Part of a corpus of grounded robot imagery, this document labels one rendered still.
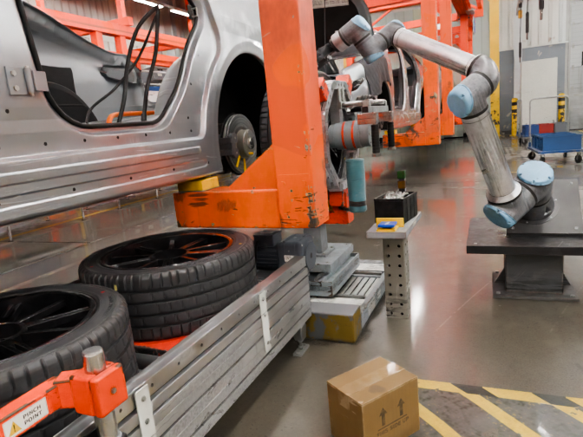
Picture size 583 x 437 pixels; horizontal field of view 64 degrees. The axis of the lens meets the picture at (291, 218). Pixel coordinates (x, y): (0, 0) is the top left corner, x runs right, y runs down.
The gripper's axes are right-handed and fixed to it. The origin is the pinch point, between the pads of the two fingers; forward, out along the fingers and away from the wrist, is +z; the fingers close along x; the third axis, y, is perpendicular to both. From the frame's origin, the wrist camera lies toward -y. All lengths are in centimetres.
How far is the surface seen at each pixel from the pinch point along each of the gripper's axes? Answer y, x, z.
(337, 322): -68, -99, 25
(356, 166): -18, -53, -2
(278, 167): -64, -32, 7
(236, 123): -7.1, 0.0, 45.2
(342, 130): -5.6, -35.2, -1.2
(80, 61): 62, 121, 169
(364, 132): -5.7, -42.1, -10.3
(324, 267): -30, -87, 38
